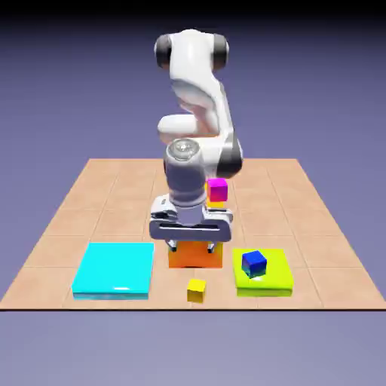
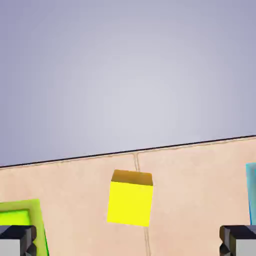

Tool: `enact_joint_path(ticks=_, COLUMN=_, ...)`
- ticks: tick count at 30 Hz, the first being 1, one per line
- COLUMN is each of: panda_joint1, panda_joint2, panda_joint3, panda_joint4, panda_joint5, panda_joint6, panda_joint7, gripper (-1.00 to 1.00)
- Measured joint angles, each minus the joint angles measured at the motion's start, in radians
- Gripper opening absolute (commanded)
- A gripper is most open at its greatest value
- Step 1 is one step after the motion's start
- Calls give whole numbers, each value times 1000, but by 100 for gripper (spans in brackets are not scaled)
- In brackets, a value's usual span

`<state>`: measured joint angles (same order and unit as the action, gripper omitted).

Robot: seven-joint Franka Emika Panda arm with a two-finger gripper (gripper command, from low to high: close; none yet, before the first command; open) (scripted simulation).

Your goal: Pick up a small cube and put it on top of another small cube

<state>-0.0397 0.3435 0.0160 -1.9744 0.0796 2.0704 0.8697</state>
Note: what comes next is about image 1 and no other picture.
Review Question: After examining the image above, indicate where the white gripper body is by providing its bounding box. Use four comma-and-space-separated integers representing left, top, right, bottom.
149, 210, 234, 243

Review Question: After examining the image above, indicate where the small yellow cube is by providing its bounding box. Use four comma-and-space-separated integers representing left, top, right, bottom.
186, 278, 207, 303

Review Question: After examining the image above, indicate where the small blue cube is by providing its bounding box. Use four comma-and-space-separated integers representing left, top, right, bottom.
241, 250, 268, 280

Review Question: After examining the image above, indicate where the small magenta cube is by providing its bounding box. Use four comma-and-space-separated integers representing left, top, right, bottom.
207, 177, 228, 203

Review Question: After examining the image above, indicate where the large orange box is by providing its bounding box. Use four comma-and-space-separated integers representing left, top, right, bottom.
167, 240, 224, 269

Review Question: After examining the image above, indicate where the large lime box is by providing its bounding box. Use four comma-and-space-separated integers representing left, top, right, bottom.
231, 247, 295, 298

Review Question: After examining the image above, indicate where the large cyan box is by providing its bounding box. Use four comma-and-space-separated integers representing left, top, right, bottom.
71, 242, 155, 301

